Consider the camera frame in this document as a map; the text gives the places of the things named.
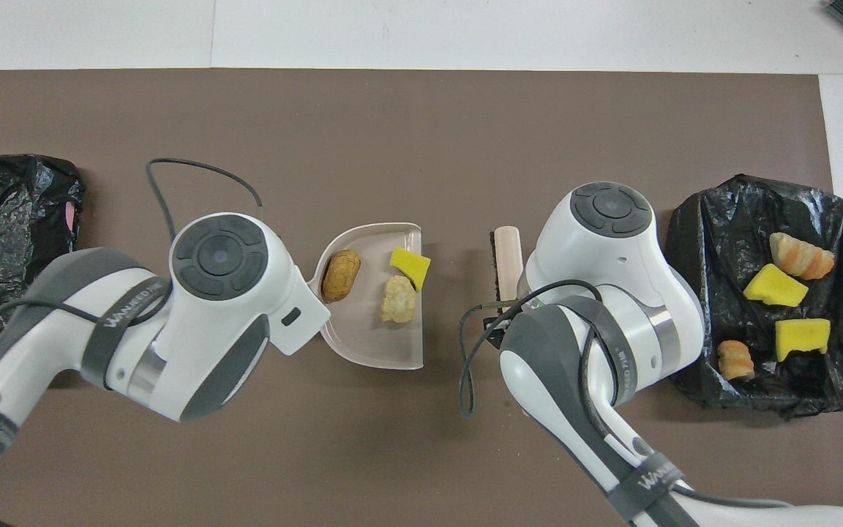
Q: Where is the small orange striped toy croissant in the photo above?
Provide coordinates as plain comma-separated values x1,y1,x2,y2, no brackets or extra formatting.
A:
716,340,756,382

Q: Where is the yellow sponge piece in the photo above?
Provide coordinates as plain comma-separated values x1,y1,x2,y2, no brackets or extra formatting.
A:
389,247,432,292
774,318,831,363
743,263,809,307

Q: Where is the large orange striped toy croissant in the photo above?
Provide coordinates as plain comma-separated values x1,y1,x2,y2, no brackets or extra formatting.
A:
769,232,836,281

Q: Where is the beige lumpy toy food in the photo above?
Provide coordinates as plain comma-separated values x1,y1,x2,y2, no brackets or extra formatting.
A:
381,275,418,324

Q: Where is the brown toy potato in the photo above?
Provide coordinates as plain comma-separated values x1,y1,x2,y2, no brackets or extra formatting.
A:
321,250,362,304

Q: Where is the black cable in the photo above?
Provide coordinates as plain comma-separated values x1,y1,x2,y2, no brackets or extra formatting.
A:
146,157,264,241
459,279,605,419

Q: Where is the beige plastic dustpan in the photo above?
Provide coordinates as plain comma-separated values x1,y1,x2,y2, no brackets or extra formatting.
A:
307,223,425,370

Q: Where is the wooden hand brush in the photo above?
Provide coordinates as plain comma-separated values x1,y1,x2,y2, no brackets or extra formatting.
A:
490,226,524,307

